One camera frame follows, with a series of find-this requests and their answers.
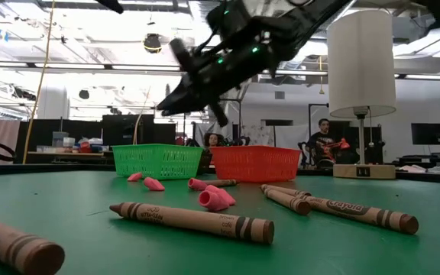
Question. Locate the ceiling light strip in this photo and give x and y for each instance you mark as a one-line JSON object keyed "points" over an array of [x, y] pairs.
{"points": [[109, 68]]}

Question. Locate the clear plastic container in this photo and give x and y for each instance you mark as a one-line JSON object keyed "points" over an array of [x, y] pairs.
{"points": [[59, 138]]}

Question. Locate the black ceiling speaker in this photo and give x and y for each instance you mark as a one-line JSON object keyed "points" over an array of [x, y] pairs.
{"points": [[83, 94], [152, 43]]}

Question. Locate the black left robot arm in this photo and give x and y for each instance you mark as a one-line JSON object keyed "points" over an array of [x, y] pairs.
{"points": [[109, 5]]}

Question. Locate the red round object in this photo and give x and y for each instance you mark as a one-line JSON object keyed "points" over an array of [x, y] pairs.
{"points": [[85, 146]]}

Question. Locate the pink eraser cap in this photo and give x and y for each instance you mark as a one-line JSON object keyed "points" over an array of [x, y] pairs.
{"points": [[212, 201], [153, 184], [135, 176], [197, 184], [225, 195]]}

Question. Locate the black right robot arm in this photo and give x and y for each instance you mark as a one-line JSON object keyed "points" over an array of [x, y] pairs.
{"points": [[311, 15]]}

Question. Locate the brown crayon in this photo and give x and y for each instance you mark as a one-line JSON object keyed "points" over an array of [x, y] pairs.
{"points": [[285, 189], [361, 214], [193, 223], [224, 182], [17, 250], [286, 201]]}

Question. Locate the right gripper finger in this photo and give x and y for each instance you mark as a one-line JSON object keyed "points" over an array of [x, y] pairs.
{"points": [[185, 107], [183, 89]]}

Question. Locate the black desk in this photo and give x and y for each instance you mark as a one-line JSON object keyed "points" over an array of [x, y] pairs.
{"points": [[428, 158]]}

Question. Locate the green table mat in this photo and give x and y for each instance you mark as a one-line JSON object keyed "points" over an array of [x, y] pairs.
{"points": [[319, 252]]}

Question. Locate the white box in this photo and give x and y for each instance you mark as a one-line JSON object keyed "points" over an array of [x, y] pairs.
{"points": [[69, 142]]}

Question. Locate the red plastic basket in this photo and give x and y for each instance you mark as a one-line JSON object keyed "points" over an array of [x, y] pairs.
{"points": [[254, 164]]}

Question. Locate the green plastic basket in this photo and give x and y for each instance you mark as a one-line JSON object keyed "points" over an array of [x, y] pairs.
{"points": [[155, 162]]}

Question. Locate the black hanging sign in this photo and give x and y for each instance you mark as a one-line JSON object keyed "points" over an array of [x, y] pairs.
{"points": [[277, 122]]}

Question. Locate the person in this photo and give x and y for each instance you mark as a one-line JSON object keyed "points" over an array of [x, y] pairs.
{"points": [[321, 143], [212, 139]]}

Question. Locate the black partition panel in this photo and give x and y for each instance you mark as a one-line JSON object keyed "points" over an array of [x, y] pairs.
{"points": [[128, 130], [44, 131]]}

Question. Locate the white patterned sheet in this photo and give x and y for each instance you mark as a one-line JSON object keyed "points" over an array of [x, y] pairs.
{"points": [[258, 135]]}

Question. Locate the white shade wooden lamp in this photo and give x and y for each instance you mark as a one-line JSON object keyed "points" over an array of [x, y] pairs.
{"points": [[359, 61]]}

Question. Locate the black monitor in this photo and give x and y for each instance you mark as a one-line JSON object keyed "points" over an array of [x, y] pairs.
{"points": [[429, 133]]}

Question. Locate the pinkish paper packet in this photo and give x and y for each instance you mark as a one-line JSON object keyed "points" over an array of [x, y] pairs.
{"points": [[411, 168]]}

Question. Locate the wooden work table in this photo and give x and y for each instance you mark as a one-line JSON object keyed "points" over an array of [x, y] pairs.
{"points": [[67, 154]]}

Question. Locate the black metal stand frame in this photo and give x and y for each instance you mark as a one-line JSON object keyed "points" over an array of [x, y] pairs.
{"points": [[317, 104]]}

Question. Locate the red desk lamp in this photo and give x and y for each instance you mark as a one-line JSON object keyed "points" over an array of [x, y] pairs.
{"points": [[336, 145]]}

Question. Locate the black plastic basket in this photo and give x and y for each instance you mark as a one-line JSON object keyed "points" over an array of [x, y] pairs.
{"points": [[205, 164]]}

